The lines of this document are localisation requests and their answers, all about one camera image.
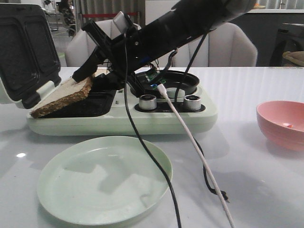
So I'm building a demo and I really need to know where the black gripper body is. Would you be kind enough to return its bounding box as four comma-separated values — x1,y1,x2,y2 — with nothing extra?
82,20,152,95

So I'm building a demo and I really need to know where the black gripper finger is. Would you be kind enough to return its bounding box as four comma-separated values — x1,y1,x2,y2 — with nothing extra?
72,48,106,83

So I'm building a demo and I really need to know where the bread slice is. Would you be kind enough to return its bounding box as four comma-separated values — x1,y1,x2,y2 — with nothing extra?
30,68,108,118

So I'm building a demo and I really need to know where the breakfast maker hinged lid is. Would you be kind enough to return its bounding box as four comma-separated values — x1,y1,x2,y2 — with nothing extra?
0,3,61,109

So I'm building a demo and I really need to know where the pink bowl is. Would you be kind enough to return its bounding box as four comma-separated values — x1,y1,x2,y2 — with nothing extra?
256,101,304,152

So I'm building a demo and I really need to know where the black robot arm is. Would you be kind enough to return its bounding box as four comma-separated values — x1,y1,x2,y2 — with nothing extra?
72,0,255,96

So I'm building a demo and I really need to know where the mint green breakfast maker base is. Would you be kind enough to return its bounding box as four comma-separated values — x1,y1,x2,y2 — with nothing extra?
27,85,218,136

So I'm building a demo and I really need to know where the left grey upholstered chair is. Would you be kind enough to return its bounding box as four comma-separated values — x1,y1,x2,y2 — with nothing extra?
65,19,143,68

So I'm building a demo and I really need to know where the grey upholstered chair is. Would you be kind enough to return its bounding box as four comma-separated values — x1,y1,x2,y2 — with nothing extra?
166,22,258,67
65,19,143,68

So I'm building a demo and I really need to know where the green circuit board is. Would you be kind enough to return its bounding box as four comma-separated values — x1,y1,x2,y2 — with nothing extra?
144,69,167,86

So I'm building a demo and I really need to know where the left silver control knob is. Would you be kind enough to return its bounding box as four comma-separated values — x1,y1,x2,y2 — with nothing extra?
138,94,157,111

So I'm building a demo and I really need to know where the silver control knob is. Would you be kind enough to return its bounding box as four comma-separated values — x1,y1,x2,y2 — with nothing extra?
183,95,201,111
138,94,157,111

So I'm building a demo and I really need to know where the seated person in background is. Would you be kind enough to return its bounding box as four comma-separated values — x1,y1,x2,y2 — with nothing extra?
58,0,76,37

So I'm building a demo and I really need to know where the black round frying pan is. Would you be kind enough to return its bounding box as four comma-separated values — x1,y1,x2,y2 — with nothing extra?
136,70,200,98

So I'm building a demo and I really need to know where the right silver control knob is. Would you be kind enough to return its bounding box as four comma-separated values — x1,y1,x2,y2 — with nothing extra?
183,95,201,111

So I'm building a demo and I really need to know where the right grey upholstered chair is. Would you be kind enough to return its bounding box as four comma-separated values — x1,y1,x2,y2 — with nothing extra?
166,22,258,67

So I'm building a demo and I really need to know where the mint green round plate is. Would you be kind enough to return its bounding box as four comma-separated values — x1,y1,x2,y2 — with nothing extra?
37,136,173,227

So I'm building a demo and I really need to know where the grey counter with white top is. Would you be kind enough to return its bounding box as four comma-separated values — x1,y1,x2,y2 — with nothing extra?
231,9,304,67

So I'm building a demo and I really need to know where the dark appliance at right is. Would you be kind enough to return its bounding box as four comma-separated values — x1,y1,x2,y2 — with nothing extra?
269,23,304,67

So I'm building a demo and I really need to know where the beige cushion at right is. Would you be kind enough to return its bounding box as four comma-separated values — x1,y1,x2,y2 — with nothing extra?
282,51,304,67

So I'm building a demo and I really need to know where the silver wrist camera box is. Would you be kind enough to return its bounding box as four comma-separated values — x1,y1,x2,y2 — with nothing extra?
113,11,138,34

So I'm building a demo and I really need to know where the white braided cable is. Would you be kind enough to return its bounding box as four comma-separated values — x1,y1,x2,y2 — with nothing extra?
157,84,237,228

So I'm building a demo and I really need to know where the black cable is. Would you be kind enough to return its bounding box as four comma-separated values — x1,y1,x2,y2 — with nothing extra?
123,33,182,228

